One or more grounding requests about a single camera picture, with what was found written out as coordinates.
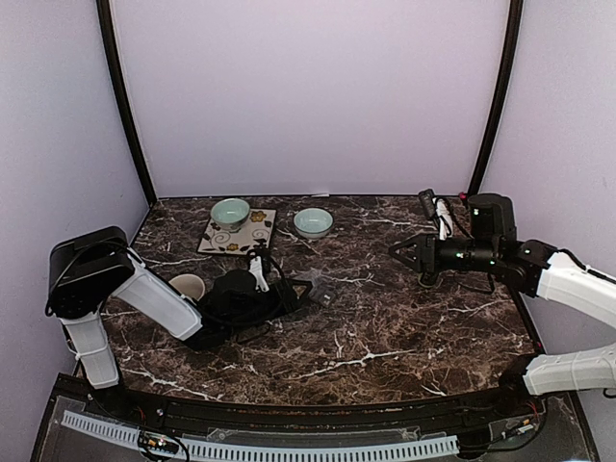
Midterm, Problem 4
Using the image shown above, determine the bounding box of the light blue ribbed bowl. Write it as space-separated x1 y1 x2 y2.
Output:
294 208 334 240

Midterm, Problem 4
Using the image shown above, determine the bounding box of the square floral ceramic plate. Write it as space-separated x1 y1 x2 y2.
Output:
196 209 276 256

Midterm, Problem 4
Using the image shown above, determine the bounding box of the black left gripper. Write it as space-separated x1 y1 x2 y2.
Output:
226 278 313 338

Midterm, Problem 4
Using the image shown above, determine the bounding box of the white slotted cable duct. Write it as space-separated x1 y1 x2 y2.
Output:
60 410 459 461

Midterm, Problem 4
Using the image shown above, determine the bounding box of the black front rail base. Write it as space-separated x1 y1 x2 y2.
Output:
31 375 599 461

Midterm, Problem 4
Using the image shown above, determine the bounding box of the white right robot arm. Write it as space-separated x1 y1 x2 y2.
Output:
388 191 615 418

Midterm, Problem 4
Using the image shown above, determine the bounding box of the green lid pill bottle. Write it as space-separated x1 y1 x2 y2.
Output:
418 272 440 289

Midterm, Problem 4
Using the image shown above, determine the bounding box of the small celadon bowl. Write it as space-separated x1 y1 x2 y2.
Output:
210 198 250 232

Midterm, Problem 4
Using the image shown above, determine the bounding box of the beige ceramic mug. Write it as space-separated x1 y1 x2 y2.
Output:
168 273 206 300

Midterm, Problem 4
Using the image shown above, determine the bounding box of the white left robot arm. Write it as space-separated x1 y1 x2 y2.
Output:
45 226 313 420

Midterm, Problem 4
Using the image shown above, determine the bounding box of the clear weekly pill organizer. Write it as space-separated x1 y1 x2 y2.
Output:
309 286 337 307

